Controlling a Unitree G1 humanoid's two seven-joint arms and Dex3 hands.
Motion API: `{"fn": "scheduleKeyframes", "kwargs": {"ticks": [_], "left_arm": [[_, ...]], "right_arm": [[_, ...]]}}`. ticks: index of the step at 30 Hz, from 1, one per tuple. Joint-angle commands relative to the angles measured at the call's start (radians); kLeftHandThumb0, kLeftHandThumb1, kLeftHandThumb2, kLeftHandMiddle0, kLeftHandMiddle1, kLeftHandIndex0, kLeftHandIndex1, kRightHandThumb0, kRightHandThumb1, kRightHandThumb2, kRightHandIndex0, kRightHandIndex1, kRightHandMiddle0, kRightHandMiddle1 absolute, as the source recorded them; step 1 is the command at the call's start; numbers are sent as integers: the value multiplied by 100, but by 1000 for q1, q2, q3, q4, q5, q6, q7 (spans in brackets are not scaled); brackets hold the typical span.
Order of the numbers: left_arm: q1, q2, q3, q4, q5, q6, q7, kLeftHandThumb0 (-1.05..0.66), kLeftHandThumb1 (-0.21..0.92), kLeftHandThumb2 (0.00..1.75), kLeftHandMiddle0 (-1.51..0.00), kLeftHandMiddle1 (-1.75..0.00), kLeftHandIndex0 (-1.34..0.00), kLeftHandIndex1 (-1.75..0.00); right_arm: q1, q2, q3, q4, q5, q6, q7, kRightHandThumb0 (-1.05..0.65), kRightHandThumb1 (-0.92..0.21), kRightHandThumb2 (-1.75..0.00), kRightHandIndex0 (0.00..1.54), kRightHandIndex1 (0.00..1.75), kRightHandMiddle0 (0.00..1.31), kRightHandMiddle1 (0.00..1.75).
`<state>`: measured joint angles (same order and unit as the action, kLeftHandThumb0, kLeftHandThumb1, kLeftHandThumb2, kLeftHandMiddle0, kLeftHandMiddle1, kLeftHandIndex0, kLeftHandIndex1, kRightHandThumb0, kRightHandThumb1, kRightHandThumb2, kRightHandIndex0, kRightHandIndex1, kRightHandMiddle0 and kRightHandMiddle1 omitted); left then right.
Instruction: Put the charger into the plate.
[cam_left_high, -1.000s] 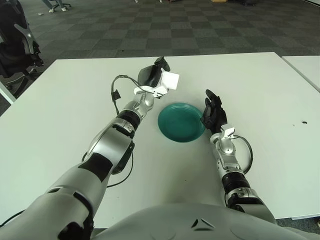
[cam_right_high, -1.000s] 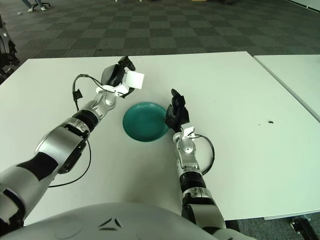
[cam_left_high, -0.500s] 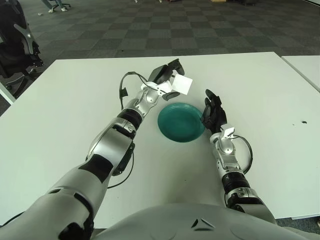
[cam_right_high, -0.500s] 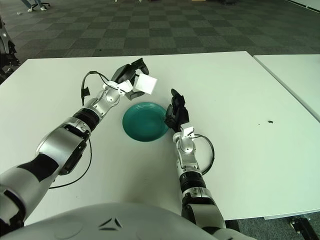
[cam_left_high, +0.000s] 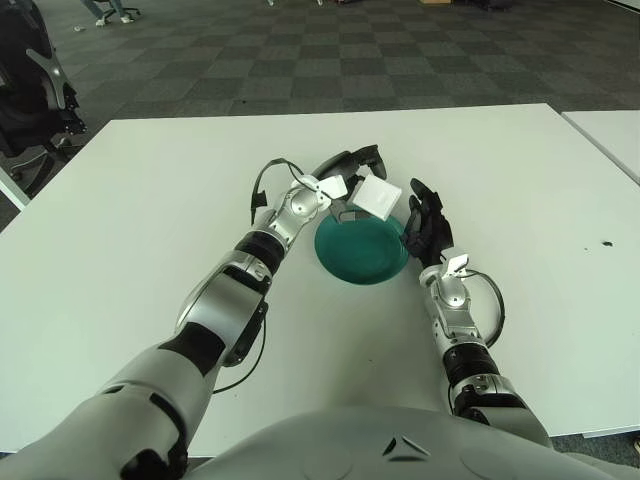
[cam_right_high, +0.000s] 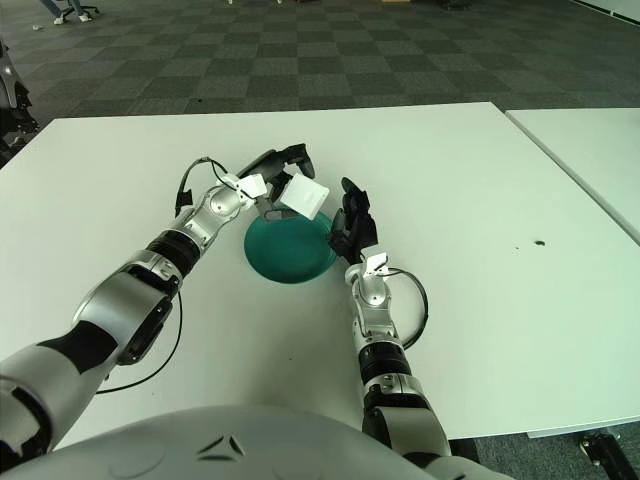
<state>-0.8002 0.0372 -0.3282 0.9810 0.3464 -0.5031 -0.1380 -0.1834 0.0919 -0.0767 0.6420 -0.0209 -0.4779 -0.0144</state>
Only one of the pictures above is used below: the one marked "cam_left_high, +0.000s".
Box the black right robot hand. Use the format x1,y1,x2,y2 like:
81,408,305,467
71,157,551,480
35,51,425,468
401,177,456,269

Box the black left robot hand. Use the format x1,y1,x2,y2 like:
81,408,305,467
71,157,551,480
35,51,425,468
317,143,389,224

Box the white charger block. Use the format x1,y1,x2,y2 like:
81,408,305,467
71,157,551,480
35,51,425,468
352,173,404,221

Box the teal round plate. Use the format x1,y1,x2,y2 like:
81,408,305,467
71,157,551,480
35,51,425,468
313,212,411,286

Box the grey robot torso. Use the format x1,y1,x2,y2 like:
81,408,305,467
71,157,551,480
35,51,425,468
184,404,640,480

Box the rolling chair base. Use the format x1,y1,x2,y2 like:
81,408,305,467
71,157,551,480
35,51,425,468
102,0,142,19

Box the seated person in jeans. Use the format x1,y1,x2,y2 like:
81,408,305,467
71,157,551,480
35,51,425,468
82,0,139,27

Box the black grey office chair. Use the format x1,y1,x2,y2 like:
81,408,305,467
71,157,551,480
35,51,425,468
0,0,91,199

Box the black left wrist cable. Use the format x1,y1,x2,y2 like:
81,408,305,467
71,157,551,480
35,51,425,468
248,158,321,226

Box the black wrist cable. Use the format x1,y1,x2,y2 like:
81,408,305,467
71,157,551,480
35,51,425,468
248,158,321,226
464,269,506,349

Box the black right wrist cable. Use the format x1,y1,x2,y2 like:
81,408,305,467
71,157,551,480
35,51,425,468
464,269,506,349

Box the black left elbow cable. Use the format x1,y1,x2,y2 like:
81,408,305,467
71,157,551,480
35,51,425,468
212,302,271,396

